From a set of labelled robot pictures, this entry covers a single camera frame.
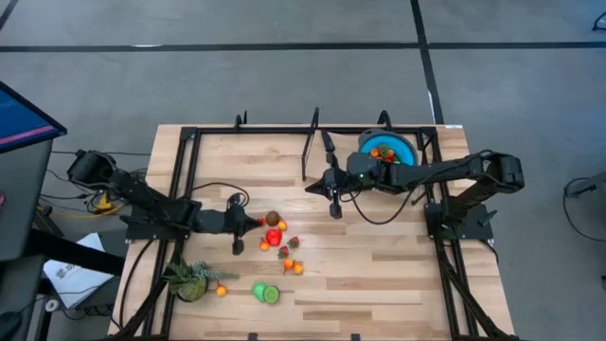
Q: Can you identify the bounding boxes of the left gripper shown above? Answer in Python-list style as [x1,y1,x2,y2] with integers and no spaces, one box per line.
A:
[220,191,263,257]

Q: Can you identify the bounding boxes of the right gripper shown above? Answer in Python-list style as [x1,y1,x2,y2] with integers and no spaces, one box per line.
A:
[305,152,350,221]

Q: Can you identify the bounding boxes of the blue collapsible bowl grey rim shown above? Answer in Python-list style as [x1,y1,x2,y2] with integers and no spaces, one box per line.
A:
[357,127,420,168]

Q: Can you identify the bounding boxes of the black metal shelf stand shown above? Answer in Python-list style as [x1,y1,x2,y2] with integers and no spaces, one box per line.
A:
[300,106,321,183]

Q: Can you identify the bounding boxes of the black kitchen knife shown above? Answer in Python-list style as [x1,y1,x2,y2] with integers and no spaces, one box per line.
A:
[320,129,338,155]

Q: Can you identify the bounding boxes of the potted succulent plant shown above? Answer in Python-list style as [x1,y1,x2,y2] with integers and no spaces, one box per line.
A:
[161,258,241,304]

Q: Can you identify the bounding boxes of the black desk beam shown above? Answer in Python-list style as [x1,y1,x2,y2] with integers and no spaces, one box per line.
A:
[26,229,125,276]

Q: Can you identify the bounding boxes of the white paper sheets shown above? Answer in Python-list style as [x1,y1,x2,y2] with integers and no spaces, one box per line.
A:
[43,231,115,310]

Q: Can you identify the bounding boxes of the grey desk cabinet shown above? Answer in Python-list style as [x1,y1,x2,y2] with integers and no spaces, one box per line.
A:
[0,139,53,261]

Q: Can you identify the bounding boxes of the monitor with blue screen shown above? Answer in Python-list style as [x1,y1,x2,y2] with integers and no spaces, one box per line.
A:
[0,80,68,155]

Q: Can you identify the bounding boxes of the grey floor stand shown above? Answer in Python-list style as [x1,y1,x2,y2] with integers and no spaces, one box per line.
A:
[565,170,606,199]

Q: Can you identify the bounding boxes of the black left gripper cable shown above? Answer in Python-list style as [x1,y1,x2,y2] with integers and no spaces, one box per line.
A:
[188,181,251,208]

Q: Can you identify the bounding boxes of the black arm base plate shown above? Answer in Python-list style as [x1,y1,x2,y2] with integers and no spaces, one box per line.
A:
[424,202,495,242]
[123,213,194,242]

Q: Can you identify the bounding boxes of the black floor cable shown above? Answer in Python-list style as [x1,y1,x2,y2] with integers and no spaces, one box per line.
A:
[561,175,606,243]

